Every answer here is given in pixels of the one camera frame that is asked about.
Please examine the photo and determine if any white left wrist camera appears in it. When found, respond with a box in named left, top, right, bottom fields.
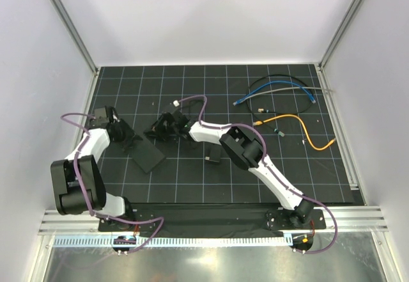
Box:
left=91, top=106, right=118, bottom=127

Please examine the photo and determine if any right aluminium frame post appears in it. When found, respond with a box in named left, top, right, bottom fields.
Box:
left=318, top=0, right=364, bottom=71

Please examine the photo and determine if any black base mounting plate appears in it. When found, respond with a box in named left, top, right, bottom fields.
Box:
left=97, top=202, right=327, bottom=231

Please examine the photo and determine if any aluminium front rail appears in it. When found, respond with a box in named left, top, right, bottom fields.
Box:
left=38, top=206, right=388, bottom=235

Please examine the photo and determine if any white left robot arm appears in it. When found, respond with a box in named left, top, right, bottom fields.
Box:
left=50, top=106, right=141, bottom=231

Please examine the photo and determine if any blue ethernet cable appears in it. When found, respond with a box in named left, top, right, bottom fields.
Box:
left=232, top=82, right=318, bottom=106

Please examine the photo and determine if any orange ethernet cable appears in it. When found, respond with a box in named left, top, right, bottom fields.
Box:
left=252, top=114, right=337, bottom=152

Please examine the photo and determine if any thin black adapter cord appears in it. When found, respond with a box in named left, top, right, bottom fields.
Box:
left=181, top=98, right=205, bottom=150

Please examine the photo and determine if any black ethernet cable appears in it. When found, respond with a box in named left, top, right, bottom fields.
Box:
left=245, top=74, right=314, bottom=139

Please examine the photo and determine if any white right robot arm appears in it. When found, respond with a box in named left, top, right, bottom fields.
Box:
left=144, top=110, right=314, bottom=228

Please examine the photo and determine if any black network switch box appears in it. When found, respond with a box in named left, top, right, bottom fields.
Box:
left=128, top=136, right=166, bottom=173

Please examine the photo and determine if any white slotted cable duct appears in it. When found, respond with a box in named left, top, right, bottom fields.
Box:
left=52, top=234, right=293, bottom=249

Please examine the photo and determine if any left aluminium frame post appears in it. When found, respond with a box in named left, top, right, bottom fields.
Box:
left=50, top=0, right=98, bottom=75

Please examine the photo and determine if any black power adapter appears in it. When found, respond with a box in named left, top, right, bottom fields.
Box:
left=204, top=144, right=222, bottom=164

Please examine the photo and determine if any grey ethernet cable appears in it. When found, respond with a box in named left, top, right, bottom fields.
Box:
left=242, top=86, right=336, bottom=101

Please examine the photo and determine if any black grid mat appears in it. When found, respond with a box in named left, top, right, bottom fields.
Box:
left=91, top=64, right=363, bottom=205

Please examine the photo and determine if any aluminium frame post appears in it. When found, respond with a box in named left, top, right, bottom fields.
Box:
left=318, top=0, right=364, bottom=71
left=50, top=0, right=98, bottom=75

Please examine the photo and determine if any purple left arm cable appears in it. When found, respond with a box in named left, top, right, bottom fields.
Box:
left=59, top=112, right=166, bottom=253

